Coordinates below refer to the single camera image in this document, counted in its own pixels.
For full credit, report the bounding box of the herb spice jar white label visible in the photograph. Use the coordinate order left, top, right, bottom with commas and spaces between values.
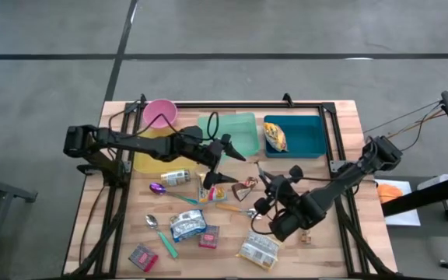
159, 169, 191, 187

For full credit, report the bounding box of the white plastic container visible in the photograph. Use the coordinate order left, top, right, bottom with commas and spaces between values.
416, 173, 448, 191

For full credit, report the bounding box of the grey side table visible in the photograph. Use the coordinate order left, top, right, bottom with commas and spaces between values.
375, 175, 448, 280

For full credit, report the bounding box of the red grey packet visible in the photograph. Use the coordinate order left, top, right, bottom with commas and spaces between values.
128, 243, 159, 273

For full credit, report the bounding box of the purple spoon teal handle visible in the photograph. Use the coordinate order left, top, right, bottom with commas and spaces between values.
149, 182, 201, 206

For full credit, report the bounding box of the thin curved stand cable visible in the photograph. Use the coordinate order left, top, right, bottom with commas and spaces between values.
399, 103, 443, 152

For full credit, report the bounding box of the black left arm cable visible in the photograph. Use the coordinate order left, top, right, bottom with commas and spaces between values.
107, 100, 143, 131

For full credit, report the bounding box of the smoked paprika tin red lid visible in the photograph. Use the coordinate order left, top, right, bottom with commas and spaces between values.
198, 224, 221, 250

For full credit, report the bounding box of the metal spoon green handle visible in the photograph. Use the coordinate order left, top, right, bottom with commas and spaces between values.
144, 213, 180, 260

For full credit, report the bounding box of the yellow plastic bin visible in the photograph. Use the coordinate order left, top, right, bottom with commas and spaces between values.
132, 128, 200, 175

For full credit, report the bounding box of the pink plastic bowl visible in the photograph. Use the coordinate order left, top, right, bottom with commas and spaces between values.
142, 98, 179, 129

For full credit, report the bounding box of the thin straight stand cable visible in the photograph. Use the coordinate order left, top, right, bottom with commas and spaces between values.
363, 100, 445, 134

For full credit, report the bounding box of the grey metal cart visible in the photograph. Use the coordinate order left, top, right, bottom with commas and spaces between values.
0, 170, 38, 280

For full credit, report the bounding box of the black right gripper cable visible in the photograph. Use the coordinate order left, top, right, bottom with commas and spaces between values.
250, 212, 274, 236

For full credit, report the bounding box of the black aluminium table frame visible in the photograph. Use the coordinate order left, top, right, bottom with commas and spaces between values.
68, 93, 400, 279

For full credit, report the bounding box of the metal spoon wooden handle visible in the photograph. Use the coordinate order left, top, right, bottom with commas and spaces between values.
215, 202, 262, 219

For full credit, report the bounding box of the orange red snack bag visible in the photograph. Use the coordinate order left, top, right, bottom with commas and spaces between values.
195, 170, 228, 205

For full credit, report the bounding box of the white yellow snack bag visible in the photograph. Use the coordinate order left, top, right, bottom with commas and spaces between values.
236, 229, 283, 272

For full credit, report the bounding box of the brown chocolate wrapper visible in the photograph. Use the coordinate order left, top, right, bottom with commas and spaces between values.
230, 176, 259, 202

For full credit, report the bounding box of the teal blue plastic bin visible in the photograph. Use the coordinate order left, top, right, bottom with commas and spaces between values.
263, 114, 328, 159

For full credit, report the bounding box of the orange object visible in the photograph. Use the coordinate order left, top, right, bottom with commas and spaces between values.
376, 183, 404, 205

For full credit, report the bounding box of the light green plastic bin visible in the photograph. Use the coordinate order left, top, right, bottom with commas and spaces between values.
197, 112, 261, 157

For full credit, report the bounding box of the blue white snack bag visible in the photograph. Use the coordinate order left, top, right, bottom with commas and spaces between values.
169, 208, 208, 243

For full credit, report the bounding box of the brown cable along table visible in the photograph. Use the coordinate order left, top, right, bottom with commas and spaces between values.
78, 182, 108, 268

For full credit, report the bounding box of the white paper sheet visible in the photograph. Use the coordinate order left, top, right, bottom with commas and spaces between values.
374, 178, 422, 227

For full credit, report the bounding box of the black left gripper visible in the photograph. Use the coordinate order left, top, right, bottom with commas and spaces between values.
199, 133, 247, 191

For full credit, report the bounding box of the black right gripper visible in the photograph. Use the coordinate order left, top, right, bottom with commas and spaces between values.
253, 164, 306, 215

